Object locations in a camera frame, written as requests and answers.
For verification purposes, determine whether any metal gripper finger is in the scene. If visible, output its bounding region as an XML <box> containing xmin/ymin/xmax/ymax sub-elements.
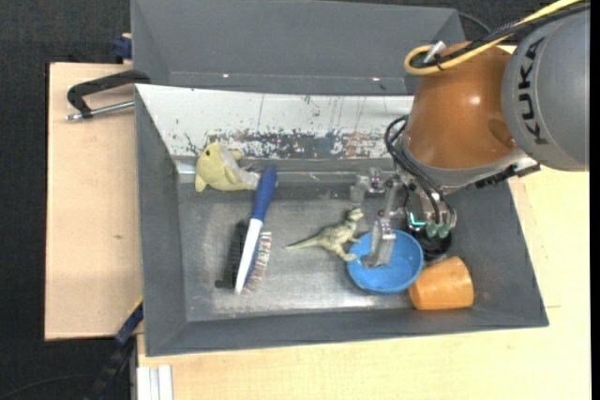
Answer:
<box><xmin>363</xmin><ymin>218</ymin><xmax>399</xmax><ymax>271</ymax></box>
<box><xmin>350</xmin><ymin>169</ymin><xmax>392</xmax><ymax>205</ymax></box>

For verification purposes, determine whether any blue bowl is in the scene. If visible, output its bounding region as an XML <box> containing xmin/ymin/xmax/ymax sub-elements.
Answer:
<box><xmin>345</xmin><ymin>228</ymin><xmax>425</xmax><ymax>295</ymax></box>

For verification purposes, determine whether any green toy dinosaur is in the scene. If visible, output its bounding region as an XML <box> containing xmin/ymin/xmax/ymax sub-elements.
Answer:
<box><xmin>282</xmin><ymin>206</ymin><xmax>367</xmax><ymax>263</ymax></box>

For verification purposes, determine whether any orange cup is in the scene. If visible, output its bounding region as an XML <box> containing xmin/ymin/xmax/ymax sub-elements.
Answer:
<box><xmin>408</xmin><ymin>255</ymin><xmax>475</xmax><ymax>312</ymax></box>

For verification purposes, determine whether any blue and white brush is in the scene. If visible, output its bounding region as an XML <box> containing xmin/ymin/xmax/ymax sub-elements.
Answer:
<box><xmin>233</xmin><ymin>163</ymin><xmax>279</xmax><ymax>295</ymax></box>

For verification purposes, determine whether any yellow plush toy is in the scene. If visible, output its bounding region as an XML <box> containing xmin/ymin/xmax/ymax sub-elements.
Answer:
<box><xmin>193</xmin><ymin>141</ymin><xmax>262</xmax><ymax>194</ymax></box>

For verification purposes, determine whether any grey metal bin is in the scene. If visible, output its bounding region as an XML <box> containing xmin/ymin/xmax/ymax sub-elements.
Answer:
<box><xmin>128</xmin><ymin>0</ymin><xmax>550</xmax><ymax>357</ymax></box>

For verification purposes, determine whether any pale wood board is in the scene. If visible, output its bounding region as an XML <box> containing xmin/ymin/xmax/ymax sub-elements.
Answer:
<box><xmin>44</xmin><ymin>62</ymin><xmax>144</xmax><ymax>341</ymax></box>

